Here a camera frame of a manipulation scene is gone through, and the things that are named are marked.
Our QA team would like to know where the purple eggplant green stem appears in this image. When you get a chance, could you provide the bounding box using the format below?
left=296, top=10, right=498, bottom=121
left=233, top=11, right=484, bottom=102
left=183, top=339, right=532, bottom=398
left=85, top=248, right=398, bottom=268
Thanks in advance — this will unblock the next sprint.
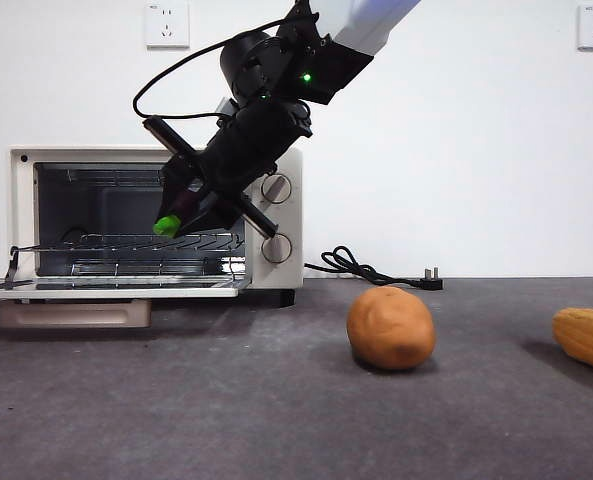
left=152, top=185, right=205, bottom=239

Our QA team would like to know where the glass oven door beige handle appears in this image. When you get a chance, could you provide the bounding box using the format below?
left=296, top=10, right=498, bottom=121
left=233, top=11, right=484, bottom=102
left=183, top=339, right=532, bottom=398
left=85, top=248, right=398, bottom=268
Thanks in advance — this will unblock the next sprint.
left=0, top=245, right=252, bottom=329

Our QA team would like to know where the white Toshiba toaster oven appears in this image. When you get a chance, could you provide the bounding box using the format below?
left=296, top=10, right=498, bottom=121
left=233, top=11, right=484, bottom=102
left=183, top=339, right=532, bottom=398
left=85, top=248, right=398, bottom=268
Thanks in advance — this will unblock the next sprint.
left=0, top=145, right=306, bottom=329

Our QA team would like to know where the beige round oven knob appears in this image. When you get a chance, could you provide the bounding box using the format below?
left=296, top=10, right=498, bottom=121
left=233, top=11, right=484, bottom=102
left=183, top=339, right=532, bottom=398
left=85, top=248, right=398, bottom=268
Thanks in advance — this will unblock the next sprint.
left=260, top=173, right=293, bottom=205
left=260, top=233, right=294, bottom=265

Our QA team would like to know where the brown potato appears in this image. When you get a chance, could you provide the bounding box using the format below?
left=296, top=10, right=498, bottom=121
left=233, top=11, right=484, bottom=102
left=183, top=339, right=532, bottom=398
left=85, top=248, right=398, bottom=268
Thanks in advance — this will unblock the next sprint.
left=346, top=285, right=436, bottom=372

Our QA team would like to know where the yellow corn cob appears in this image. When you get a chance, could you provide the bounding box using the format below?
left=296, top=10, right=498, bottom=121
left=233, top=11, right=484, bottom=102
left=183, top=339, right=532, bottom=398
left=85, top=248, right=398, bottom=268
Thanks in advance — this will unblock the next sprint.
left=551, top=307, right=593, bottom=380

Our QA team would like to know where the metal wire oven rack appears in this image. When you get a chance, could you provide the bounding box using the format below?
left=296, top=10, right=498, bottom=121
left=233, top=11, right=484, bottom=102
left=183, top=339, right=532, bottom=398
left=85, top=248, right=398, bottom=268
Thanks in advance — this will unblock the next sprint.
left=9, top=230, right=247, bottom=254

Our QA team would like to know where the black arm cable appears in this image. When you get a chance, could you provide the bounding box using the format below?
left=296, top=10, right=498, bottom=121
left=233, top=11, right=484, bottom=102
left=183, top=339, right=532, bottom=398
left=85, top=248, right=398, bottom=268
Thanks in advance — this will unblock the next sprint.
left=132, top=17, right=290, bottom=121

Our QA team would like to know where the black power cable with plug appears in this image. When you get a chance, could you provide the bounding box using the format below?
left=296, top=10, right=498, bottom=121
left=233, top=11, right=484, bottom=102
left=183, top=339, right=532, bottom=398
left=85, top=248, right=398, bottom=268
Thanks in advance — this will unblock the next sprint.
left=303, top=245, right=444, bottom=292

